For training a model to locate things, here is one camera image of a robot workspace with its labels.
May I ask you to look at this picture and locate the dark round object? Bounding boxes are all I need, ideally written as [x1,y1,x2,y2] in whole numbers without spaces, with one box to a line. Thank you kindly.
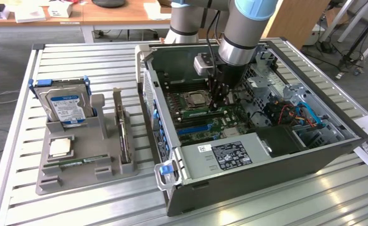
[92,0,128,9]

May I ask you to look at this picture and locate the hard disk blue label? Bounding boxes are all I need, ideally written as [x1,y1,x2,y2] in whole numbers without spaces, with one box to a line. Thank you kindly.
[32,81,88,129]

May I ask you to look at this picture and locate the black open PC case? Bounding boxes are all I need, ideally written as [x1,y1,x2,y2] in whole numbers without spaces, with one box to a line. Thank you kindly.
[135,37,368,217]

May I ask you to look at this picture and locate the blue card retainer clips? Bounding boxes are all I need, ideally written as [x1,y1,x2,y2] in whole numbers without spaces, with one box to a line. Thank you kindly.
[151,98,173,153]

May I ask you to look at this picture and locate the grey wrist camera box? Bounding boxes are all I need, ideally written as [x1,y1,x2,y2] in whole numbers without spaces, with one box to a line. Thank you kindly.
[193,53,218,76]

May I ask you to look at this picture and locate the CPU socket with processor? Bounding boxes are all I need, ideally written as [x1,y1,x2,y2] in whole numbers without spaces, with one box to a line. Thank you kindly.
[182,89,211,111]

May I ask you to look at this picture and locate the blue expansion slot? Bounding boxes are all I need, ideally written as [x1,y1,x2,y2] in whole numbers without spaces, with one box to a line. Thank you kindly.
[177,124,211,137]

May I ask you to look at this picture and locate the white device red mark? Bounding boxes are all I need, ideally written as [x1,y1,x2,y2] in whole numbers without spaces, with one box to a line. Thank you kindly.
[302,23,326,47]

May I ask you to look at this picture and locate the grey power supply unit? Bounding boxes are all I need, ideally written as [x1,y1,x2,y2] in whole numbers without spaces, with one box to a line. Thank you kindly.
[178,131,273,185]

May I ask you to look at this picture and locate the graphics card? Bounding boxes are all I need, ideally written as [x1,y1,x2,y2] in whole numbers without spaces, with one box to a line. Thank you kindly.
[112,87,134,165]

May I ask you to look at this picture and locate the metal disk bay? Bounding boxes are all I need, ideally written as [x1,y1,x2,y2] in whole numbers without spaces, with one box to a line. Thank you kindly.
[242,50,356,151]

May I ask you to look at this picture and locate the black wheeled stand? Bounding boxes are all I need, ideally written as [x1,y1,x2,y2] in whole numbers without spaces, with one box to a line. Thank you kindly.
[336,0,368,80]

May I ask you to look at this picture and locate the grey parts rack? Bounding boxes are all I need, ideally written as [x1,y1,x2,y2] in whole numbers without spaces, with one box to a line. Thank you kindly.
[35,93,139,196]

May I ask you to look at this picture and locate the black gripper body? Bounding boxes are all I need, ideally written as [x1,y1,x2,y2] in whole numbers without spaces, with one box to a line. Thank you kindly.
[217,63,248,92]

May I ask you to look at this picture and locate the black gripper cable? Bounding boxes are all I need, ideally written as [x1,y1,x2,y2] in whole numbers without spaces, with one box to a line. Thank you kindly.
[206,10,221,81]

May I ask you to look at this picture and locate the wooden desk white frame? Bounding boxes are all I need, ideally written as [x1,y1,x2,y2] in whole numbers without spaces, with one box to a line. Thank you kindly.
[0,0,84,27]
[82,0,225,43]

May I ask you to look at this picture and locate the CPU smeared metal lid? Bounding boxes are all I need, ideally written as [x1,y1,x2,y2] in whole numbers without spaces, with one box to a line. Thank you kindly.
[189,93,209,105]

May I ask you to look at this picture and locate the multicoloured disk power wires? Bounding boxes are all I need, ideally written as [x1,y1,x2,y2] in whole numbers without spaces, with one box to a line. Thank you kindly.
[273,102,317,129]

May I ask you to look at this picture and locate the blue flat data wire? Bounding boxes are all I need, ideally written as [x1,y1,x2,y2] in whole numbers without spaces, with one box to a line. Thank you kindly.
[296,101,326,129]

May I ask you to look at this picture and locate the small white carton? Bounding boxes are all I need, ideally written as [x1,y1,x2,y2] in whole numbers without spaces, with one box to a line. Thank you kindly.
[47,2,75,18]

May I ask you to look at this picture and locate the silver chipset heatsink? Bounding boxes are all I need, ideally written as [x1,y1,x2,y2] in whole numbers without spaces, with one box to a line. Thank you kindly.
[222,130,243,139]

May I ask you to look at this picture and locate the CPU clean metal lid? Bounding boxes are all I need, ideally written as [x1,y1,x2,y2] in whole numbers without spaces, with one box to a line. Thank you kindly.
[48,138,74,158]

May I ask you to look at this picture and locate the hard drive with blue label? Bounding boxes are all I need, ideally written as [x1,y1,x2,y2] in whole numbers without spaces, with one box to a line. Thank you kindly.
[28,75,92,118]

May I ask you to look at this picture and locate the green motherboard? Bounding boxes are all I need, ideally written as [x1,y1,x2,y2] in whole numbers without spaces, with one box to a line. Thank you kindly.
[163,79,254,147]

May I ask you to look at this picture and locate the loose white papers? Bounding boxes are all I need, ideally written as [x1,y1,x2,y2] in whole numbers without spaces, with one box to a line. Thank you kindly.
[143,2,173,21]

